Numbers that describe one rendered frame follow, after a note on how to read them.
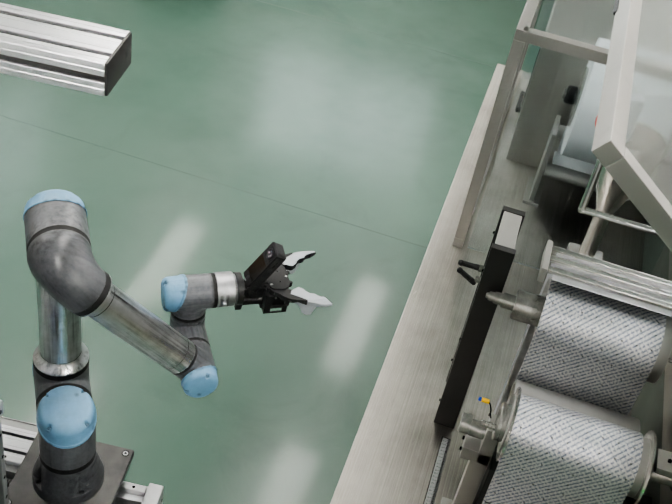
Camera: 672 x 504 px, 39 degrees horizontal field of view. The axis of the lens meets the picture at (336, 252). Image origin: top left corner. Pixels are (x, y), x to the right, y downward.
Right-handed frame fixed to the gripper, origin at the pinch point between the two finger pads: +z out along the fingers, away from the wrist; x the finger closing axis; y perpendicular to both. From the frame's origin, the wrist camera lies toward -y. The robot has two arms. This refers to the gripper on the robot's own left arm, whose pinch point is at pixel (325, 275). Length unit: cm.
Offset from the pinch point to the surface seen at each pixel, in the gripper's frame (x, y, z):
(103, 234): -152, 146, -29
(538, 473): 56, -6, 26
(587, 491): 62, -6, 34
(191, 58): -298, 166, 33
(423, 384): 10.1, 32.5, 29.1
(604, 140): 50, -83, 9
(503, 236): 11.4, -22.1, 31.3
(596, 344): 37, -17, 43
